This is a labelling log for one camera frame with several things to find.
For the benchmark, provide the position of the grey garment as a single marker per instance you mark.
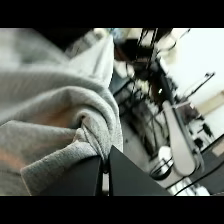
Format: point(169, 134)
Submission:
point(50, 110)

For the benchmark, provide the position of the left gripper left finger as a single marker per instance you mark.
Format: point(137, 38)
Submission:
point(81, 178)

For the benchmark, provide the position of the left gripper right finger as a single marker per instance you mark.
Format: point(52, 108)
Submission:
point(130, 176)

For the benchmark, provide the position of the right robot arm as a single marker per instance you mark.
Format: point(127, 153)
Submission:
point(180, 140)

